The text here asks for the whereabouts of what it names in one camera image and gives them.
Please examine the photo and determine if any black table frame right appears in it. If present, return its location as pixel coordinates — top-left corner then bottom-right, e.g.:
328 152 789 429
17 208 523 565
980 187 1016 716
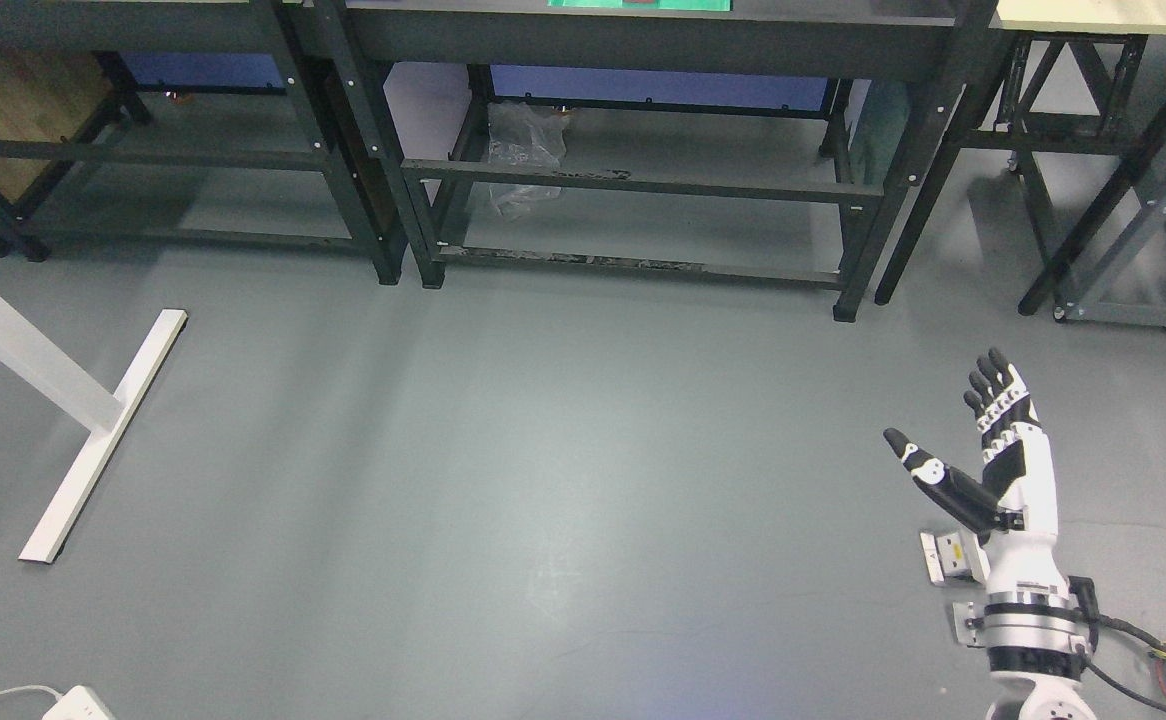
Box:
875 1 1166 315

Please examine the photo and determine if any white table leg base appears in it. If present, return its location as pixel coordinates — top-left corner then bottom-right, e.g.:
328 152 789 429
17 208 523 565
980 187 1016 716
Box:
0 296 187 564

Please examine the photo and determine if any black metal shelf rack centre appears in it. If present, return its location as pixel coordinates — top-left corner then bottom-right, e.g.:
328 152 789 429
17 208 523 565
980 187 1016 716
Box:
304 1 996 322

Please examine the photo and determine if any clear plastic bag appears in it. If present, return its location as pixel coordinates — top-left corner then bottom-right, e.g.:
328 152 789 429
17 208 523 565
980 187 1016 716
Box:
489 102 571 221

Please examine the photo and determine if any green plastic tray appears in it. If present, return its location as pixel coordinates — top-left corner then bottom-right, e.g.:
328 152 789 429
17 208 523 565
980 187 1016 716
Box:
546 0 733 13

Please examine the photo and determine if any black metal shelf rack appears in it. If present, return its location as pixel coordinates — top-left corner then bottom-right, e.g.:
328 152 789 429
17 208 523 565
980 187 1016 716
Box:
304 1 996 322
0 1 405 284

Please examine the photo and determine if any black metal shelf rack left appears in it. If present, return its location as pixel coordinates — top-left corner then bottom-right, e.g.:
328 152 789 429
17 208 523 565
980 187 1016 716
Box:
0 1 405 284

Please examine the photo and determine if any white power strip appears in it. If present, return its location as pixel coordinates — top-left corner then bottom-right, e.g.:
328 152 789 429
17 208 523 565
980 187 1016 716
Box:
42 685 115 720

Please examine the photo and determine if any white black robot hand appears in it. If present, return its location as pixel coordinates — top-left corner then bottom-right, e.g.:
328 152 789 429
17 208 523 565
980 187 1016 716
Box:
883 348 1068 596

